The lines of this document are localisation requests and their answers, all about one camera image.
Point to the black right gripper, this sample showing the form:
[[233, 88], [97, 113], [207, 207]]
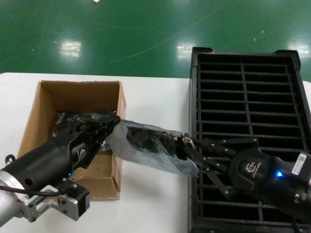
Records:
[[262, 174]]

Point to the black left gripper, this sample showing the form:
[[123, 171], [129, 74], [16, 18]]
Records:
[[48, 160]]

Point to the translucent antistatic bag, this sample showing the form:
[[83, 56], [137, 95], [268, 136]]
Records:
[[136, 157]]

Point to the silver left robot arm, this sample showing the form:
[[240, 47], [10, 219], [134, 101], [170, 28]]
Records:
[[9, 201]]

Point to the bagged graphics card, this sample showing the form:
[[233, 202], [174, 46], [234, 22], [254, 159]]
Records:
[[97, 114]]

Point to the brown cardboard box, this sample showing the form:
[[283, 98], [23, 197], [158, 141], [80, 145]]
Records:
[[80, 94]]

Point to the black slotted plastic container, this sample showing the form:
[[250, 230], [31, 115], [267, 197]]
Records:
[[194, 97]]

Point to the aluminium right wrist camera mount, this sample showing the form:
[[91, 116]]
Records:
[[302, 161]]

